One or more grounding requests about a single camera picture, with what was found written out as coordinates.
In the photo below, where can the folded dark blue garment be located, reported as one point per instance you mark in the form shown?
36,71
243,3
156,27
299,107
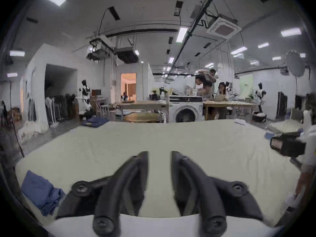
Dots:
95,122

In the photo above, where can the white washing machine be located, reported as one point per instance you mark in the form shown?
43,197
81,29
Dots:
185,109

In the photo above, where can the person's right hand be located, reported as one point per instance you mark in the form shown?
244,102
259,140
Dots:
301,184

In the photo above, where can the long wooden table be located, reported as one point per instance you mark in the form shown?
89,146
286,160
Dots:
229,104
140,104

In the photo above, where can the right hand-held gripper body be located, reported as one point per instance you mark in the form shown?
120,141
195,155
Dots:
288,144

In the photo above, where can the desk with monitor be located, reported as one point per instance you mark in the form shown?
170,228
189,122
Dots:
96,96

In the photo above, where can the black and white humanoid robot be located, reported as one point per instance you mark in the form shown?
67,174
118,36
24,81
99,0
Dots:
85,92
260,94

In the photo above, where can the photo umbrella on stand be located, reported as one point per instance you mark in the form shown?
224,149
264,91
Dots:
295,63

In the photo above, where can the small white cloth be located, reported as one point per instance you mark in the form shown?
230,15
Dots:
240,122

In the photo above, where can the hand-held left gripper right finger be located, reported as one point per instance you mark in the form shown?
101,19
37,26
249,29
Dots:
197,186

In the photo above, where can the round wooden table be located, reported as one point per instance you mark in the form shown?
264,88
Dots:
144,117

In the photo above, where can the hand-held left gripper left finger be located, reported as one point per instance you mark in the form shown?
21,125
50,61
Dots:
116,189

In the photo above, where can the dark blue shirt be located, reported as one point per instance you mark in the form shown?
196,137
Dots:
37,189

